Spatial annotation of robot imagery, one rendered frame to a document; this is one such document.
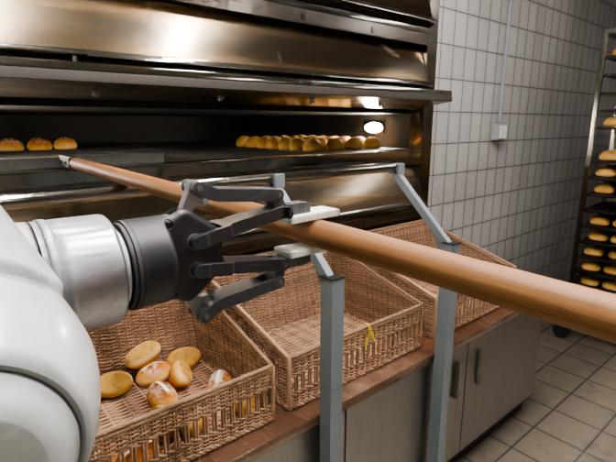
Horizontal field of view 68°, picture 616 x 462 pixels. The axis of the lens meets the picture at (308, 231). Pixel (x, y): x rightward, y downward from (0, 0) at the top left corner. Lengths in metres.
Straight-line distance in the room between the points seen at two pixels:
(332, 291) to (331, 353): 0.15
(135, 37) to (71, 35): 0.16
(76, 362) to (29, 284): 0.04
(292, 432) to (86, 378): 1.05
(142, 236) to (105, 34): 1.05
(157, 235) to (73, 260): 0.07
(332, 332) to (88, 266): 0.80
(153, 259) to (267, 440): 0.85
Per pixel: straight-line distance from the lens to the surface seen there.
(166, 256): 0.38
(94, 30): 1.39
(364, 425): 1.42
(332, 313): 1.07
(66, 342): 0.18
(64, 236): 0.36
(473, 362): 1.83
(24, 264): 0.20
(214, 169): 1.50
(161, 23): 1.47
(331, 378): 1.14
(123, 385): 1.36
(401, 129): 2.29
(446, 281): 0.38
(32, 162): 1.39
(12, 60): 1.19
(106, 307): 0.37
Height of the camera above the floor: 1.30
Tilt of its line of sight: 13 degrees down
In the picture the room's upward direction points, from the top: straight up
